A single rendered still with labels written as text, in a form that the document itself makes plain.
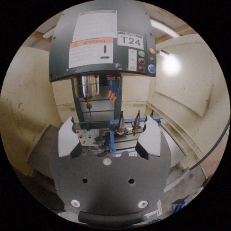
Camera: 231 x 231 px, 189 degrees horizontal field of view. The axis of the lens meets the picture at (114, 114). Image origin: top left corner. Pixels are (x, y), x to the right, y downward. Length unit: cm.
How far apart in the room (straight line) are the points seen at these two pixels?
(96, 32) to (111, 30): 6
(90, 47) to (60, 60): 12
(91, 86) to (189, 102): 96
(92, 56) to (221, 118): 100
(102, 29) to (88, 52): 12
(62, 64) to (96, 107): 78
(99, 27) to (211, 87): 93
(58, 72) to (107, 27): 25
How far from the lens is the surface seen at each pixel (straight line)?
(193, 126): 96
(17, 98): 120
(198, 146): 97
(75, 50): 29
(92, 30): 33
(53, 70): 33
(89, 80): 39
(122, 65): 26
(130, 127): 47
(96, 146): 66
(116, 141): 79
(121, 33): 32
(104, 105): 95
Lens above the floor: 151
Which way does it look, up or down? 29 degrees down
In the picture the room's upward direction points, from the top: 1 degrees clockwise
